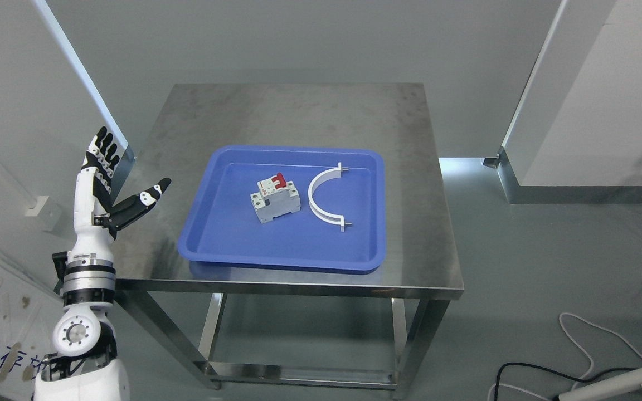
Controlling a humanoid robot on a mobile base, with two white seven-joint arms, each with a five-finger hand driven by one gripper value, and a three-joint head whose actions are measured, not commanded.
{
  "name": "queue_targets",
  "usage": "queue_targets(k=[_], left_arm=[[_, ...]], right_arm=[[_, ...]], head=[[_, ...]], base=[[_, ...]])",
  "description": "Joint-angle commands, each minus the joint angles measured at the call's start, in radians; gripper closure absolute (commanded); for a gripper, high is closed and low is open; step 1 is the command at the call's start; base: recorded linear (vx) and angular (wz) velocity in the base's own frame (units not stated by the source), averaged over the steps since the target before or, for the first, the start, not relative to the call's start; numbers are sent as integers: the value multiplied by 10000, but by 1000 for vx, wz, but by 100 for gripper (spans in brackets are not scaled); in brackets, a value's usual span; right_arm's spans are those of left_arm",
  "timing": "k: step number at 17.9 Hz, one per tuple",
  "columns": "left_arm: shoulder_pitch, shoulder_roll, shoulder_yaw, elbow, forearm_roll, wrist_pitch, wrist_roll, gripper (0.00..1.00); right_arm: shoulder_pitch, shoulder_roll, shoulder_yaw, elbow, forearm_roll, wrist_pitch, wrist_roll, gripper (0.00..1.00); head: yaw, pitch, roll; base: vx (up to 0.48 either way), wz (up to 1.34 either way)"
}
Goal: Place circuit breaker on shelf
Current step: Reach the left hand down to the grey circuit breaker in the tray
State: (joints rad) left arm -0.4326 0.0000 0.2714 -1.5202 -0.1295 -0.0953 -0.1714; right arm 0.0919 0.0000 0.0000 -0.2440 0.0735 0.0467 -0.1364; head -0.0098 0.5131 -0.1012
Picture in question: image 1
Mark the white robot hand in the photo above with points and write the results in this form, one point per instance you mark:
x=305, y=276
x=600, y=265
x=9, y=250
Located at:
x=94, y=211

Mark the grey circuit breaker red switch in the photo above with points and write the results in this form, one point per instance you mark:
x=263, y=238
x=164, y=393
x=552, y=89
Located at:
x=275, y=196

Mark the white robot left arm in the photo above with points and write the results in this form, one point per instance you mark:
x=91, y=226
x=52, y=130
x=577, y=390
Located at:
x=85, y=364

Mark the white poster blue characters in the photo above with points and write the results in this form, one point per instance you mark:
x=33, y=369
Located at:
x=27, y=315

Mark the blue plastic tray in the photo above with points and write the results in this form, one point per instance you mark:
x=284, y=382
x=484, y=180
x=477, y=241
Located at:
x=303, y=209

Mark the white curved pipe clamp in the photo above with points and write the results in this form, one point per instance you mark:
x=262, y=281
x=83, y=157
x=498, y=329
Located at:
x=324, y=194

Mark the stainless steel table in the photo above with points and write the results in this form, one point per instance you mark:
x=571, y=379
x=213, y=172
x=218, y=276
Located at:
x=181, y=302

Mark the white tube bar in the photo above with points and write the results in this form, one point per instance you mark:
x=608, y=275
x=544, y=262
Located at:
x=621, y=384

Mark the white wall socket box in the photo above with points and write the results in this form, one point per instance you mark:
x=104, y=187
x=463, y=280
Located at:
x=41, y=208

